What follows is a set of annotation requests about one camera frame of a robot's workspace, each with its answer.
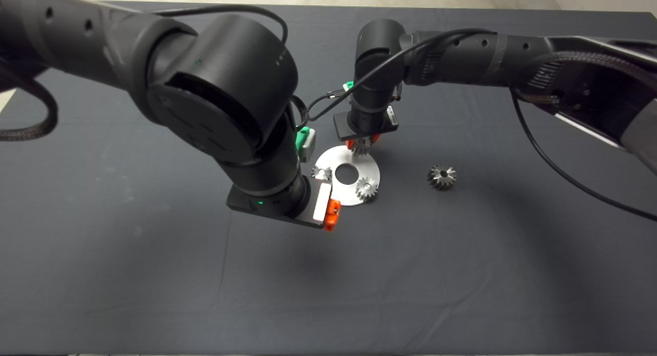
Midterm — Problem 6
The larger steel bevel gear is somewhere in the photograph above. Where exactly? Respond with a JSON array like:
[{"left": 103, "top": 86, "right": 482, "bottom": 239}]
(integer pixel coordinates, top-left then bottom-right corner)
[{"left": 426, "top": 164, "right": 457, "bottom": 191}]

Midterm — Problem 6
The black braided cable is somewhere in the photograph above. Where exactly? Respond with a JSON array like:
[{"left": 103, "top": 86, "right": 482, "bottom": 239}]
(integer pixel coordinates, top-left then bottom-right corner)
[{"left": 0, "top": 56, "right": 58, "bottom": 142}]

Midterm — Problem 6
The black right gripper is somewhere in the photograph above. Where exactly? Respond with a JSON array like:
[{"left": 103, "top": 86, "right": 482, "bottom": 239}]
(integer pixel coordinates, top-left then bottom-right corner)
[{"left": 333, "top": 106, "right": 400, "bottom": 150}]

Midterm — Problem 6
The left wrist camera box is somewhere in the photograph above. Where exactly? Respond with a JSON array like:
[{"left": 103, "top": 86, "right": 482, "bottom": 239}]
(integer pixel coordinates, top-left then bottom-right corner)
[{"left": 302, "top": 129, "right": 317, "bottom": 163}]

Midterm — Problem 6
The thin black left cable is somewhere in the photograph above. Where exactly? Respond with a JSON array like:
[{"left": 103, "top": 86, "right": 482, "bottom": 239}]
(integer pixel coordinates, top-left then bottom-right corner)
[{"left": 154, "top": 5, "right": 308, "bottom": 131}]

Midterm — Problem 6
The round metal plate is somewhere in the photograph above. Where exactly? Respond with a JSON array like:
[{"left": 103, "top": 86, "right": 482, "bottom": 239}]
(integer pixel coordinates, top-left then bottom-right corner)
[{"left": 313, "top": 145, "right": 381, "bottom": 206}]

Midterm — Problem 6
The dark table cloth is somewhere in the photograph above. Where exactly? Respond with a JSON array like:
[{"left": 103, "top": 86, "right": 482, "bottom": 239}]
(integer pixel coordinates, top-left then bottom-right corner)
[{"left": 0, "top": 1, "right": 657, "bottom": 354}]

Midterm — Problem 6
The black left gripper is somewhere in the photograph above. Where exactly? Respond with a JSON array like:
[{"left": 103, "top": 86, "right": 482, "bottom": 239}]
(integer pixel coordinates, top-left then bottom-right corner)
[{"left": 226, "top": 175, "right": 342, "bottom": 232}]

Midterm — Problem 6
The small dark steel gear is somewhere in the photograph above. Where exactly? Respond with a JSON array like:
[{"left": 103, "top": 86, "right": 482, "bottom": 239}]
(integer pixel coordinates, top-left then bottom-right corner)
[{"left": 350, "top": 137, "right": 373, "bottom": 159}]

